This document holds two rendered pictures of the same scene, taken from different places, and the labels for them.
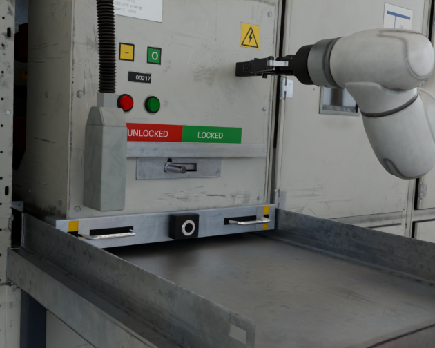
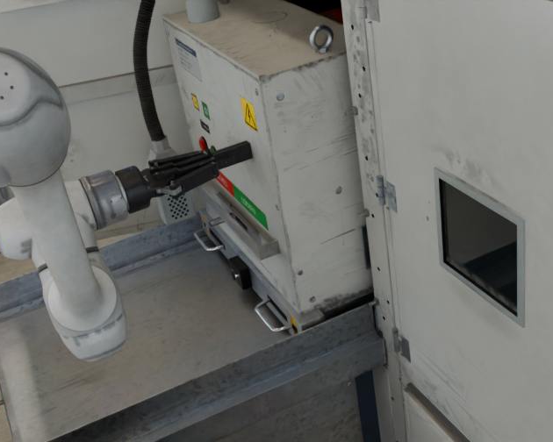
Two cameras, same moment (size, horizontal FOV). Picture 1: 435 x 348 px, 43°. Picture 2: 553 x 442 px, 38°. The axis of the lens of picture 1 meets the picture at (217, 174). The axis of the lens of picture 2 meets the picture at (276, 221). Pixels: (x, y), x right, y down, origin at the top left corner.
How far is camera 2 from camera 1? 219 cm
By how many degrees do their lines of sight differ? 103
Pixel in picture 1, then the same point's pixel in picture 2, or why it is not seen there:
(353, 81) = not seen: hidden behind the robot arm
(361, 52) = not seen: hidden behind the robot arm
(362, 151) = (540, 402)
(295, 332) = (30, 339)
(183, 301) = (29, 278)
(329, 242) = (226, 387)
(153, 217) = (231, 248)
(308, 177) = (436, 350)
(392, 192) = not seen: outside the picture
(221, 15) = (227, 83)
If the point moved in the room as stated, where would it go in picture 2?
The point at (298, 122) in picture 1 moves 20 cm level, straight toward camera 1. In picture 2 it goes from (411, 256) to (290, 247)
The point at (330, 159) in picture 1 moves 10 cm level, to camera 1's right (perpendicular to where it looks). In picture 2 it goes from (470, 356) to (469, 404)
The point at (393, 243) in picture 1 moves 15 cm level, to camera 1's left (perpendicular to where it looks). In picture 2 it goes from (137, 409) to (167, 352)
